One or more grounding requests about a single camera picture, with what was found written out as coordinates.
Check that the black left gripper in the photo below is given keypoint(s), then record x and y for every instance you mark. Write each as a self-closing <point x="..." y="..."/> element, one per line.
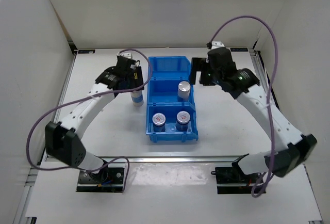
<point x="136" y="83"/>

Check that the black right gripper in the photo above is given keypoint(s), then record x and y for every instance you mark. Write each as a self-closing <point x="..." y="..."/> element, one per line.
<point x="200" y="65"/>

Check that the silver-lid shaker blue label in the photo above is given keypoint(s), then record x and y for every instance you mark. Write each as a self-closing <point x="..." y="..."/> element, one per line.
<point x="183" y="91"/>

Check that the white-lid spice jar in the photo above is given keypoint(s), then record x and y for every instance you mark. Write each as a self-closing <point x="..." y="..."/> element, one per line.
<point x="183" y="121"/>
<point x="159" y="122"/>

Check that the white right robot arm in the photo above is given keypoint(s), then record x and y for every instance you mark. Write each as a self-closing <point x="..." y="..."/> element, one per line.
<point x="289" y="148"/>

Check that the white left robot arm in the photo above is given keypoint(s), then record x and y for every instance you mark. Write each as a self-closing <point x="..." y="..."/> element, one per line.
<point x="63" y="138"/>

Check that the blue bin near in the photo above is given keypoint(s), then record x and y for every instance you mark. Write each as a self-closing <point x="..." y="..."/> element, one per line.
<point x="169" y="130"/>

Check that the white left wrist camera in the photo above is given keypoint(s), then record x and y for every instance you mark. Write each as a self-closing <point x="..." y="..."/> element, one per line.
<point x="125" y="54"/>

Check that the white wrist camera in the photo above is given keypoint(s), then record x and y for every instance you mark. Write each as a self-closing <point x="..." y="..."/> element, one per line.
<point x="125" y="54"/>
<point x="214" y="45"/>

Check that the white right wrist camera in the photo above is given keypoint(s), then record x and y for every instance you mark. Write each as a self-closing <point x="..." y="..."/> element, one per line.
<point x="214" y="45"/>

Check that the right side aluminium rail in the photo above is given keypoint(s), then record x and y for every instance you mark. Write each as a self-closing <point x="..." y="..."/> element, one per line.
<point x="268" y="92"/>

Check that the left side aluminium rail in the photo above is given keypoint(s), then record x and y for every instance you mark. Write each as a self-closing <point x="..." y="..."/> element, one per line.
<point x="60" y="105"/>

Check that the aluminium table edge rail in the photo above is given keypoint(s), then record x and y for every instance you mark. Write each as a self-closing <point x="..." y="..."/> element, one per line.
<point x="182" y="159"/>

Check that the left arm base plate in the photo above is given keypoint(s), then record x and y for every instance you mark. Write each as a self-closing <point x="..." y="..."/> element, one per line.
<point x="112" y="179"/>

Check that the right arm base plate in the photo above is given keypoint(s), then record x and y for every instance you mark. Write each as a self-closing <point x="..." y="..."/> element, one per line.
<point x="229" y="182"/>

